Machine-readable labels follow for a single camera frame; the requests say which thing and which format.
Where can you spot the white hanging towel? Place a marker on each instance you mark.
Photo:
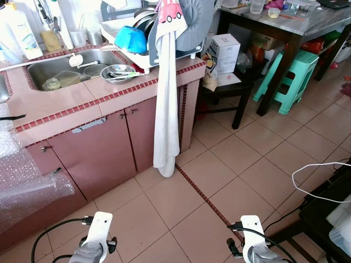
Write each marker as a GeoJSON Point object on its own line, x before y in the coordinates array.
{"type": "Point", "coordinates": [166, 109]}

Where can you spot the clear plastic bag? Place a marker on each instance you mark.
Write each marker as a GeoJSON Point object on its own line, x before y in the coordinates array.
{"type": "Point", "coordinates": [341, 230]}

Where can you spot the white cup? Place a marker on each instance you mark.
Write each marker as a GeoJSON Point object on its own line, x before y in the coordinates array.
{"type": "Point", "coordinates": [79, 37]}

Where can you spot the steel bowl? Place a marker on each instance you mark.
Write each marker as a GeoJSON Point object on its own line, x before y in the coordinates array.
{"type": "Point", "coordinates": [118, 74]}

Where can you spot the printed snack bag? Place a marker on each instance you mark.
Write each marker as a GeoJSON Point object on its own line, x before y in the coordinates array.
{"type": "Point", "coordinates": [210, 74]}

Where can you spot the clear drinking glass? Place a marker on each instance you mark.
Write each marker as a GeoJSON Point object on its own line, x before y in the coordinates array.
{"type": "Point", "coordinates": [258, 6]}

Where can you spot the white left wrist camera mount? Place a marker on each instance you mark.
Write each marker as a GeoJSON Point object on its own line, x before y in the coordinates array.
{"type": "Point", "coordinates": [100, 227]}

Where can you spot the steel cup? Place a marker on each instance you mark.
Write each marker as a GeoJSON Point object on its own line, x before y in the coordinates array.
{"type": "Point", "coordinates": [95, 37]}

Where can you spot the large white detergent bottle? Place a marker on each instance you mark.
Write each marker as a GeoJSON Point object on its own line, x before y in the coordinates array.
{"type": "Point", "coordinates": [22, 30]}

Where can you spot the blue plastic bowl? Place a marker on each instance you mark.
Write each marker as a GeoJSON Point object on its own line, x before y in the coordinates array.
{"type": "Point", "coordinates": [130, 39]}

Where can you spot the black low table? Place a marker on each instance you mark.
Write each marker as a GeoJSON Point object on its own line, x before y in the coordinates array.
{"type": "Point", "coordinates": [318, 219]}

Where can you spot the clear plastic food container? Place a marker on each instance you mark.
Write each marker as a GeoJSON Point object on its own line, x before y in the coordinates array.
{"type": "Point", "coordinates": [66, 79]}

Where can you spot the green plastic stool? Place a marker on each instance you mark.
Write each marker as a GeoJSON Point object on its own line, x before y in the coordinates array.
{"type": "Point", "coordinates": [299, 63]}

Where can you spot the white dish rack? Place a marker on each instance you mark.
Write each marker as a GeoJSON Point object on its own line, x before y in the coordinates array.
{"type": "Point", "coordinates": [118, 24]}

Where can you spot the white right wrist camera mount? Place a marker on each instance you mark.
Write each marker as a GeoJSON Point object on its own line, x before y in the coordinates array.
{"type": "Point", "coordinates": [253, 230]}

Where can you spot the small dark side table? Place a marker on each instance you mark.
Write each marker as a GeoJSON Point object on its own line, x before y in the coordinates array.
{"type": "Point", "coordinates": [230, 90]}

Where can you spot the dark wooden table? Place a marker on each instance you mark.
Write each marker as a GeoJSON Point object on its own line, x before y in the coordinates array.
{"type": "Point", "coordinates": [312, 24]}

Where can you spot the wide pink cabinet door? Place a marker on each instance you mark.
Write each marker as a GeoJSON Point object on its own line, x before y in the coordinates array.
{"type": "Point", "coordinates": [98, 159]}

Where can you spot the white ladle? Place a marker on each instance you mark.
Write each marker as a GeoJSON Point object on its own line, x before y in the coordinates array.
{"type": "Point", "coordinates": [75, 59]}

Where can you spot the black knife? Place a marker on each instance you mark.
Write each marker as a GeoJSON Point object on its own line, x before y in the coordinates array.
{"type": "Point", "coordinates": [13, 117]}

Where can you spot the grey round lid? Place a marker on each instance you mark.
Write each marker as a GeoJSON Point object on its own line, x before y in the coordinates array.
{"type": "Point", "coordinates": [198, 22]}

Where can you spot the narrow pink cabinet door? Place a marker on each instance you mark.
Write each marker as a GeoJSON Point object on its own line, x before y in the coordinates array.
{"type": "Point", "coordinates": [141, 134]}

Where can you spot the clear bubble wrap sheet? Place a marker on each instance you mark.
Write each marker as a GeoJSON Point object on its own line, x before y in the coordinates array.
{"type": "Point", "coordinates": [22, 181]}

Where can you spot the white cardboard box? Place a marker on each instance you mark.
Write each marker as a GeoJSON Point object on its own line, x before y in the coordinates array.
{"type": "Point", "coordinates": [225, 55]}

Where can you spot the chrome sink faucet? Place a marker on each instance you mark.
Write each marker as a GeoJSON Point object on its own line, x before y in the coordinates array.
{"type": "Point", "coordinates": [55, 27]}

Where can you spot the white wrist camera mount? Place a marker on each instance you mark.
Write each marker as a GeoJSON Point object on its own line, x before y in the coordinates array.
{"type": "Point", "coordinates": [100, 227]}
{"type": "Point", "coordinates": [253, 230]}

